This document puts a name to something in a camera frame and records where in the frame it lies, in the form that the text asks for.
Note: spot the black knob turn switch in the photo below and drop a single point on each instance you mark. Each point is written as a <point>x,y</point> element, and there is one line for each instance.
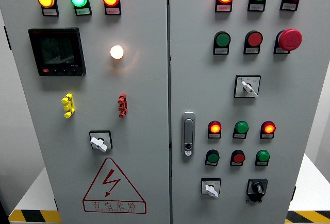
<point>257,188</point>

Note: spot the pale grey cabinet door with display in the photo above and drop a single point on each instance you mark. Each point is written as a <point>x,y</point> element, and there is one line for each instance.
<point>144,92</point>

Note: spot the silver door lock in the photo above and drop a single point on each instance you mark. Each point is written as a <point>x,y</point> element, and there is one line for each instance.
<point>188,131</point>

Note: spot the small red lamp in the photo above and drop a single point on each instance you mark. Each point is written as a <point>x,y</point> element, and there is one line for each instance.
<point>268,127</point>
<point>215,127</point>

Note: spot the small label plate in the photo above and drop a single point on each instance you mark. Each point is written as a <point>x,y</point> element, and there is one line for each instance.
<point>266,135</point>
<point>236,164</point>
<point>221,51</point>
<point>214,136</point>
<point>239,136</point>
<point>261,163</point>
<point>113,10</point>
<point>251,50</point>
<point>50,12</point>
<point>211,164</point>
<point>280,50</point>
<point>256,7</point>
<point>223,8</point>
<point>288,6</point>
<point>83,11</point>

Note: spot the white lamp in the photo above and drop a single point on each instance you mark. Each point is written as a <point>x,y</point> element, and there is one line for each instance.
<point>117,52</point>

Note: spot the small green push button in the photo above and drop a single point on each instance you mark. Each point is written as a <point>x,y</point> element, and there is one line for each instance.
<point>213,157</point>

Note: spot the small green lamp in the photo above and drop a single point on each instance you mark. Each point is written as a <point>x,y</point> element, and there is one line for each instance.
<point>263,155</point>
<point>241,127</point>

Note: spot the small red push button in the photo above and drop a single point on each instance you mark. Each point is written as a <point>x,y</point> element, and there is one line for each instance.
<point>238,157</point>

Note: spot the red warning triangle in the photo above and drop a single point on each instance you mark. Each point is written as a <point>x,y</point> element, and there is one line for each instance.
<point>113,206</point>

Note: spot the pale grey cabinet door with lock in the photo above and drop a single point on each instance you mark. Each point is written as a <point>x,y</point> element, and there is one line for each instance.
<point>283,100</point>

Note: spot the black display meter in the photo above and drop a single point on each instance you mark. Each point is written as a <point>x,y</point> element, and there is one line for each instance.
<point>57,51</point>

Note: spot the large red stop button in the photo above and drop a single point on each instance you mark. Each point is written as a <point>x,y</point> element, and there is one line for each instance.
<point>289,39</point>

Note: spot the black door hinge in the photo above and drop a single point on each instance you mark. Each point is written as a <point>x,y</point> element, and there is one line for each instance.
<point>56,204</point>
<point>7,38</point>
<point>294,193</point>

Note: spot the black yellow striped tape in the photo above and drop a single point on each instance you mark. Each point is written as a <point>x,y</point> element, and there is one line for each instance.
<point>33,216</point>
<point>309,216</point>

